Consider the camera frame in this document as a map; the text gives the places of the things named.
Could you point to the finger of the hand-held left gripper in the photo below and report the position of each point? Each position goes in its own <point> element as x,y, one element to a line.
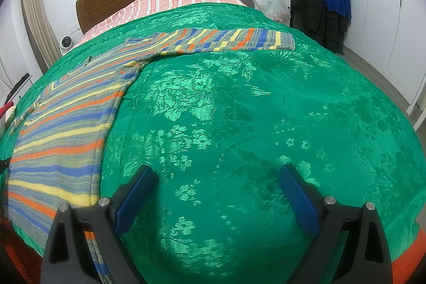
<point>3,163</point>

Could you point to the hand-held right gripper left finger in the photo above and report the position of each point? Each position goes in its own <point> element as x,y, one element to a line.
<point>133,200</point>

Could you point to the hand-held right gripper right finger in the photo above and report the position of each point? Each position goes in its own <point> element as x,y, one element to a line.
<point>298,200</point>

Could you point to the striped knit sweater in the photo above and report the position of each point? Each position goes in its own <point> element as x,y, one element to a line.
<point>66,137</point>

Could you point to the striped cushion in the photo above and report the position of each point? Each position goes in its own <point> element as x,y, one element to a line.
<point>10,115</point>

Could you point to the red cloth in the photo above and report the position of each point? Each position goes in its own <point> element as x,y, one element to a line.
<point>4,111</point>

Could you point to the black elongated object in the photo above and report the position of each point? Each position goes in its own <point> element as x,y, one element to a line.
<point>20,84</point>

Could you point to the white cabinet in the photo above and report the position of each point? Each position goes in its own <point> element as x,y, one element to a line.
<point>6,77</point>

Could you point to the green floral blanket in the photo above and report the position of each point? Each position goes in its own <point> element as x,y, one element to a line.
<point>249,121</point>

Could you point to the person's orange clothing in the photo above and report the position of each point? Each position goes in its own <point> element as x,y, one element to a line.
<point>407,267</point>

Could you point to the small white fan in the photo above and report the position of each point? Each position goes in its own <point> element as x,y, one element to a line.
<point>67,42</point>

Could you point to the beige curtain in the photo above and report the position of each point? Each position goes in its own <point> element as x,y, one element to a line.
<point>33,11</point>

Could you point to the black puffer jacket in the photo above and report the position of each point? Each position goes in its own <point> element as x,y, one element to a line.
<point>314,11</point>

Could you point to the white plastic bag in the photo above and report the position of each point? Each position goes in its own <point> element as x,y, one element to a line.
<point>274,6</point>

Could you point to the pink striped bed sheet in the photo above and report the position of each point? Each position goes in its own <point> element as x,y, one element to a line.
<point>159,1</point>

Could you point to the white wardrobe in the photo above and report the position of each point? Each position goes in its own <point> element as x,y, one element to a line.
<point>382,4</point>

